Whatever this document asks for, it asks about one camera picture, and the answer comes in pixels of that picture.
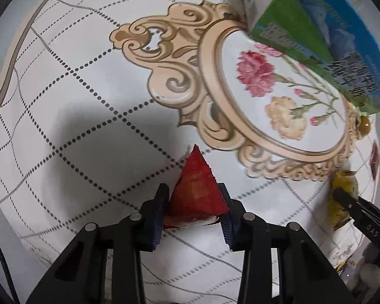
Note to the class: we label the white quilted floral blanket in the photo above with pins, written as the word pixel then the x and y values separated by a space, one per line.
pixel 82 85

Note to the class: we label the small red snack packet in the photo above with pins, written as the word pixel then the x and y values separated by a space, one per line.
pixel 196 193

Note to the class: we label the brown vacuum packed egg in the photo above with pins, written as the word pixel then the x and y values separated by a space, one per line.
pixel 364 125

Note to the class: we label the dark brown snack packet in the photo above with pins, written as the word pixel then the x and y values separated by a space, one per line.
pixel 374 161

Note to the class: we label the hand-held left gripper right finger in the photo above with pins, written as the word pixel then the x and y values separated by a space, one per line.
pixel 229 229

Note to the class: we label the yellow green snack packet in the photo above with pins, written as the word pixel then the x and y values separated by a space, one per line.
pixel 340 180

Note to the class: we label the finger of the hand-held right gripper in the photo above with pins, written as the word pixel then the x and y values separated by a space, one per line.
pixel 375 210
pixel 346 202

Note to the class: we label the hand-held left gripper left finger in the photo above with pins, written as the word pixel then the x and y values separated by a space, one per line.
pixel 158 221

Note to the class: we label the printed cardboard box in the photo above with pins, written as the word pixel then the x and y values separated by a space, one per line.
pixel 304 22

